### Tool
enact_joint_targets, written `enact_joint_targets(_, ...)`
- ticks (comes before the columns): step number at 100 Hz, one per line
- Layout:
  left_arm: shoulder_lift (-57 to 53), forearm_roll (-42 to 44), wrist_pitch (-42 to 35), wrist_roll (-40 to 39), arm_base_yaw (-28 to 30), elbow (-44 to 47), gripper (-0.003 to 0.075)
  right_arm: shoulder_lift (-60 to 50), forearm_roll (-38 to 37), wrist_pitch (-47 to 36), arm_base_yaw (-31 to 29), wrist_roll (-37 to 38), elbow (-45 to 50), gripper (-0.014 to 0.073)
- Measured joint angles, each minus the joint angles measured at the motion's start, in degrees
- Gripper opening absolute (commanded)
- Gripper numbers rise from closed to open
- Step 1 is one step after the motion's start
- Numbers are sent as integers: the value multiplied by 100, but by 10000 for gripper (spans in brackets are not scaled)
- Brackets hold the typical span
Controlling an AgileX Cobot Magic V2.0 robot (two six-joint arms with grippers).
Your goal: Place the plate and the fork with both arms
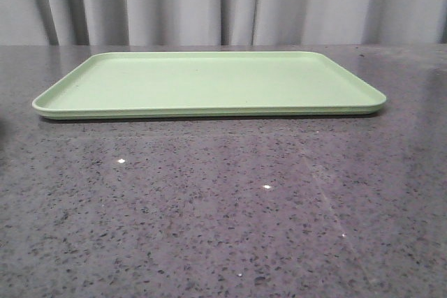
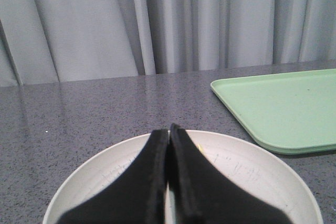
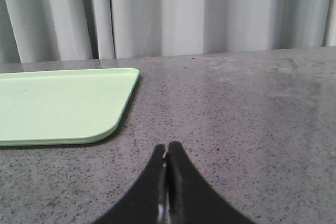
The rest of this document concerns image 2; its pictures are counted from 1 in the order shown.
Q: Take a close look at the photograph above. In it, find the cream round plate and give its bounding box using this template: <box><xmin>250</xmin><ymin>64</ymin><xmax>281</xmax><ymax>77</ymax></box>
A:
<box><xmin>43</xmin><ymin>130</ymin><xmax>323</xmax><ymax>223</ymax></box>

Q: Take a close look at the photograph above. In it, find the yellow plastic fork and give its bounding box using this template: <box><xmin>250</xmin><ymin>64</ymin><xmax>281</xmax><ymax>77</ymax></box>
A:
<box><xmin>196</xmin><ymin>144</ymin><xmax>204</xmax><ymax>154</ymax></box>

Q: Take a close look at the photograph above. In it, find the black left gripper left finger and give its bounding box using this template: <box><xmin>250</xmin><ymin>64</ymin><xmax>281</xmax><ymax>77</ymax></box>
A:
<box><xmin>58</xmin><ymin>130</ymin><xmax>168</xmax><ymax>223</ymax></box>

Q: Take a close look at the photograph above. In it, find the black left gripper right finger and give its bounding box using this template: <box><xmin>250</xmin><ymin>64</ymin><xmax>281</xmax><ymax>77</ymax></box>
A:
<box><xmin>166</xmin><ymin>124</ymin><xmax>291</xmax><ymax>223</ymax></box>

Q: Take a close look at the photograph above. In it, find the grey curtain backdrop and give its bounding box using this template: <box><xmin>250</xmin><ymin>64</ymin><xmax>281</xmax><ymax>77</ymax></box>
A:
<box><xmin>1</xmin><ymin>0</ymin><xmax>335</xmax><ymax>87</ymax></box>

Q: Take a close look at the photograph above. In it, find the light green serving tray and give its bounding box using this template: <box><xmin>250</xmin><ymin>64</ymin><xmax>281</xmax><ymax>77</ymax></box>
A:
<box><xmin>211</xmin><ymin>69</ymin><xmax>335</xmax><ymax>155</ymax></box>

